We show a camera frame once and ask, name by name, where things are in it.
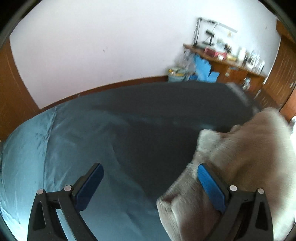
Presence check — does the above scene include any waste bin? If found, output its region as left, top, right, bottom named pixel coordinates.
left=168, top=67, right=188, bottom=83

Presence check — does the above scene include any red box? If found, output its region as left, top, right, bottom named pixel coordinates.
left=205, top=47, right=227, bottom=61

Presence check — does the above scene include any wooden door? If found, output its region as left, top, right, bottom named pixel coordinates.
left=0, top=37, right=40, bottom=142

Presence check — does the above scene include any clear plastic bag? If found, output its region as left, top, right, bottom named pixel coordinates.
left=178, top=50, right=197, bottom=77

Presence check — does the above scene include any wooden desk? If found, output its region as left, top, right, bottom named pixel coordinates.
left=184, top=44, right=268, bottom=93

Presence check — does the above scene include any black bed cover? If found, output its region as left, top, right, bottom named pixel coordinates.
left=79, top=81, right=263, bottom=205

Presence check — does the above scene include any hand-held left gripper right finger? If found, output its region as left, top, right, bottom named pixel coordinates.
left=197, top=163, right=274, bottom=241

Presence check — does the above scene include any wooden wardrobe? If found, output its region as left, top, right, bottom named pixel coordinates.
left=254, top=20, right=296, bottom=117

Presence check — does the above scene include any black desk lamp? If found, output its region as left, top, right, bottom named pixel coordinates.
left=193, top=17, right=238, bottom=46

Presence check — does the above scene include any grey fleece sweater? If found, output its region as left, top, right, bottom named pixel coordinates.
left=156, top=107, right=296, bottom=241

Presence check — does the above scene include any blue plastic bag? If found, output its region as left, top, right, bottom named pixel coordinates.
left=193, top=54, right=221, bottom=83

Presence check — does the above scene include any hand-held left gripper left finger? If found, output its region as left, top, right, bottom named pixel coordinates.
left=27, top=163, right=104, bottom=241

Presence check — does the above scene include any blue bed sheet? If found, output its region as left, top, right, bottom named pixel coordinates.
left=0, top=105, right=169, bottom=241

